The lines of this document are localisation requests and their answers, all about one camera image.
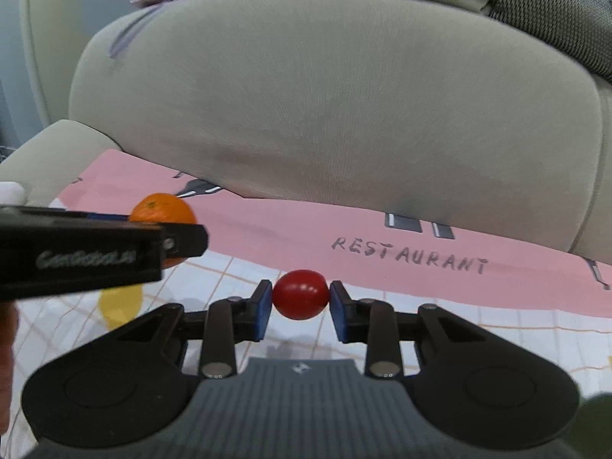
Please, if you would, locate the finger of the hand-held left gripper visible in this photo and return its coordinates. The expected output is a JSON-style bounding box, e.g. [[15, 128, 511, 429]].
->
[[48, 208, 132, 225], [161, 224, 210, 259]]

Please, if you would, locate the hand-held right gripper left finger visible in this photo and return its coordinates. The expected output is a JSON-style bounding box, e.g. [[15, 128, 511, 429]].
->
[[101, 280, 273, 379]]

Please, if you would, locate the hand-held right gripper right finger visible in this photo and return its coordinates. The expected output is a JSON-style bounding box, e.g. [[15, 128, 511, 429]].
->
[[330, 281, 508, 379]]

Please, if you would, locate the oval red cherry tomato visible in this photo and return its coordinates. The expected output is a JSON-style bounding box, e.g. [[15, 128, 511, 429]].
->
[[272, 270, 330, 321]]

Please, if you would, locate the orange tangerine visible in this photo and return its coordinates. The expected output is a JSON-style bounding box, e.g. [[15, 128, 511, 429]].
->
[[129, 192, 198, 269]]

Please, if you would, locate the beige sofa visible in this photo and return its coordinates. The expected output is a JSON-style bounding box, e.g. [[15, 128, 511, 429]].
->
[[0, 0, 612, 269]]

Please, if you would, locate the white cloth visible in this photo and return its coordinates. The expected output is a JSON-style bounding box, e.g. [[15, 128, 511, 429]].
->
[[0, 181, 26, 207]]

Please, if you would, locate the pink checkered printed cloth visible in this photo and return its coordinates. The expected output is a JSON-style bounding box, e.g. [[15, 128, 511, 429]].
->
[[0, 148, 612, 459]]

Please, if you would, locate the beige sofa back cushion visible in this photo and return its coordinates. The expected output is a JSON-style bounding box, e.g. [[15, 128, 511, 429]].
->
[[69, 0, 601, 255]]

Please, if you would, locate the dark grey knitted fabric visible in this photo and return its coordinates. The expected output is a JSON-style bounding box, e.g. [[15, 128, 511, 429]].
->
[[488, 0, 612, 82]]

